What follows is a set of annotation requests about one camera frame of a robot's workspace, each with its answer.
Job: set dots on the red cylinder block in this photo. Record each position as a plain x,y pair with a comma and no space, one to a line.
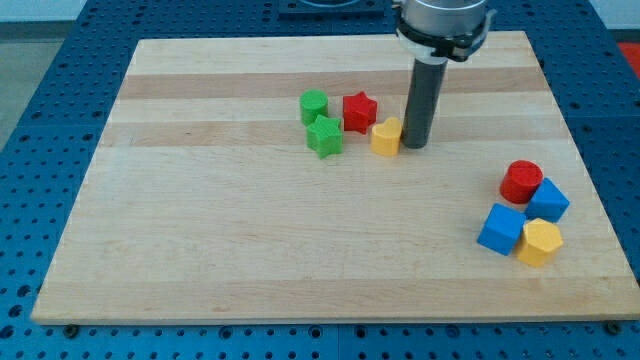
520,181

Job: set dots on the light wooden board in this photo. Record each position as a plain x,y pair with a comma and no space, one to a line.
202,203

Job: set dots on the blue cube block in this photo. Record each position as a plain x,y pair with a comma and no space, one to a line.
501,229

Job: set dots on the red star block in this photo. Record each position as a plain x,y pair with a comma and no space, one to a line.
359,112

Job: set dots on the green cylinder block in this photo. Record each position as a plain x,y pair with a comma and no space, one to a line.
312,102

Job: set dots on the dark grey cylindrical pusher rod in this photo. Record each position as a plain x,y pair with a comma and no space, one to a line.
424,90

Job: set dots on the yellow heart block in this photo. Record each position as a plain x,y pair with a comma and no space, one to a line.
385,137

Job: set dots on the yellow hexagon block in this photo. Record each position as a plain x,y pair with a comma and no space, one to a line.
539,242

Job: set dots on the blue pentagon block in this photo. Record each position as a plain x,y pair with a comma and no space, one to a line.
547,203

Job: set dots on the green star block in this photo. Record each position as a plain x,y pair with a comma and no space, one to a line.
325,136

